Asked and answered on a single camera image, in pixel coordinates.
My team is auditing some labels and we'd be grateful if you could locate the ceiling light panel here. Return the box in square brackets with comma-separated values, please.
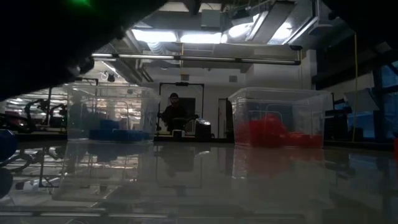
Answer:
[132, 29, 178, 45]
[179, 30, 224, 45]

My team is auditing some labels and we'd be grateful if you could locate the horizontal metal rig bar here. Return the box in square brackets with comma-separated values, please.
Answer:
[91, 52, 302, 66]

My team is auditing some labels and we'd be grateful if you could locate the clear plastic bin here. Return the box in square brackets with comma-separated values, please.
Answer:
[227, 86, 332, 149]
[63, 83, 162, 143]

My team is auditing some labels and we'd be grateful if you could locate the person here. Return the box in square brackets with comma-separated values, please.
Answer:
[160, 92, 200, 133]

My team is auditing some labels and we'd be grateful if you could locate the white textured table mat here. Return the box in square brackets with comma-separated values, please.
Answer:
[0, 141, 398, 224]

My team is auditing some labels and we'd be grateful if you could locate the yellow hanging cable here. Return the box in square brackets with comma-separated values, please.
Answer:
[352, 30, 359, 142]

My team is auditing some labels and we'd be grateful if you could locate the black camera rig frame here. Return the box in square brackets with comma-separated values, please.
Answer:
[45, 76, 100, 128]

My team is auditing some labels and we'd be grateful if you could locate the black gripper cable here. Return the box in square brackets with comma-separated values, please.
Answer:
[0, 151, 34, 174]

